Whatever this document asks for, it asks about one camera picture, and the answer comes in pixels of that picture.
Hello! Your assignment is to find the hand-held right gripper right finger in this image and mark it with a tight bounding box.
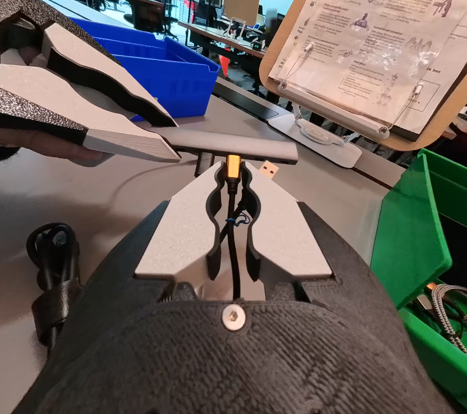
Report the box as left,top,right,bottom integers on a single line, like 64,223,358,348
242,162,333,282

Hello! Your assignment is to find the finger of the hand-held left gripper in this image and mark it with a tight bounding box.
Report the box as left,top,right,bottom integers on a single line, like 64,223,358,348
0,64,182,164
42,22,179,127

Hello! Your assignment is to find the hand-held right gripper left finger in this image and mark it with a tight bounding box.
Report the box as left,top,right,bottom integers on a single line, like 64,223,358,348
135,162,225,288

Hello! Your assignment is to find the black cable with gold plug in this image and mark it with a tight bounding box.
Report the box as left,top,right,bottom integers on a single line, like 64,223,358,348
218,154,281,301

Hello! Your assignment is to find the grey USB hub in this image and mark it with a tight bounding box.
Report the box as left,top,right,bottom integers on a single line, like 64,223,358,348
150,126,299,167

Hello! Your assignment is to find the green plastic bin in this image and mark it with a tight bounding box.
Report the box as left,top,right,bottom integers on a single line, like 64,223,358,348
369,148,467,408

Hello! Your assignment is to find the thin black cable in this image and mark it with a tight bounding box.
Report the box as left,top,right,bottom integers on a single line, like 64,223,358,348
26,150,216,353

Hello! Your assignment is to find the grey braided cable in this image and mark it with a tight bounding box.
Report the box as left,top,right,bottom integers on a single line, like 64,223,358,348
416,283,467,355

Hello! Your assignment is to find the grey desk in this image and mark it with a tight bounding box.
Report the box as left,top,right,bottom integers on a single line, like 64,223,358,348
0,79,405,414

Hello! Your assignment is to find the person's left hand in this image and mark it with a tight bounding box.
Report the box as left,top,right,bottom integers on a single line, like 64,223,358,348
0,128,105,168

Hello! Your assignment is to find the blue twist tie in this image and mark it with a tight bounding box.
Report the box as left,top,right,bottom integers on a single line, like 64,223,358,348
225,213,253,228

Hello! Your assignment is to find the blue plastic bin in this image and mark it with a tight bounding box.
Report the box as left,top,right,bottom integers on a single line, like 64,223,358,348
69,17,222,123

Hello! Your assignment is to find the small wooden document stand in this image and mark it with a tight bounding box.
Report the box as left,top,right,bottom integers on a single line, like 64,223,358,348
223,0,260,41

